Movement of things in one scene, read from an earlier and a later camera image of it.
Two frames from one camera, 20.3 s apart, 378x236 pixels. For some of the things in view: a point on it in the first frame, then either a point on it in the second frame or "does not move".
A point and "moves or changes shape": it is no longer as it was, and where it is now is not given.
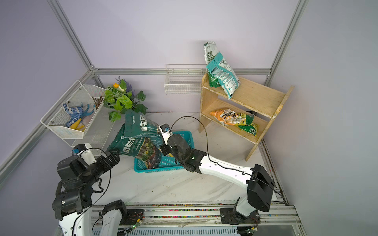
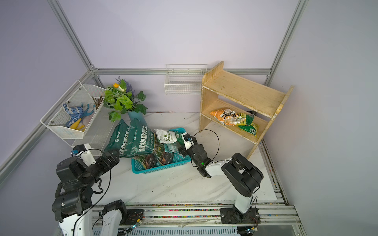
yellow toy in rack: x=75 y=125 does not move
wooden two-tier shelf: x=249 y=113 does not move
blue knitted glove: x=75 y=115 does not move
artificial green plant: x=120 y=97 does not move
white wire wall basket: x=184 y=79 does not move
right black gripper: x=166 y=150 → x=183 y=150
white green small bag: x=210 y=50 → x=167 y=136
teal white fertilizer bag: x=227 y=77 moves or changes shape
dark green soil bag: x=137 y=124 → x=142 y=139
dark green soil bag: x=139 y=137 moves or changes shape
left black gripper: x=109 y=164 does not move
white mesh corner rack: x=81 y=114 does not move
